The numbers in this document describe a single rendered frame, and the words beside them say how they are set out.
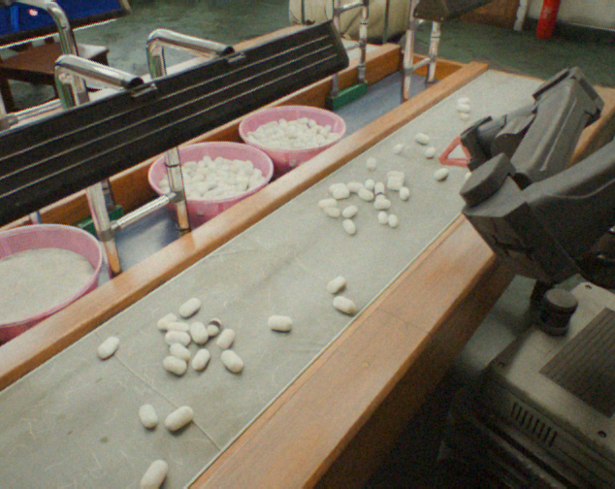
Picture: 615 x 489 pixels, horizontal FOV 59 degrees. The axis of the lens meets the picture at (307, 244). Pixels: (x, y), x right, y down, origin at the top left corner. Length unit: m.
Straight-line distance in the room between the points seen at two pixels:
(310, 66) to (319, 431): 0.51
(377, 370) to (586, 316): 0.73
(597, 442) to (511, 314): 0.97
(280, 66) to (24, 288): 0.56
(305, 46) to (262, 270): 0.37
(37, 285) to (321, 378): 0.53
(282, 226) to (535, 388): 0.59
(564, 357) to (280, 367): 0.68
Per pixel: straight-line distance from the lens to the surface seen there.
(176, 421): 0.72
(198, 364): 0.78
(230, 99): 0.73
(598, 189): 0.48
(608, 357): 1.31
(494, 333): 1.97
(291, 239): 1.02
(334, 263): 0.96
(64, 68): 0.78
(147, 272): 0.94
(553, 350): 1.28
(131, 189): 1.26
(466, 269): 0.94
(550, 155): 0.66
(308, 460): 0.67
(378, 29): 3.99
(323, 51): 0.89
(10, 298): 1.02
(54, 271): 1.05
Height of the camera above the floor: 1.33
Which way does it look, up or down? 36 degrees down
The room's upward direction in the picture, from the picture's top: straight up
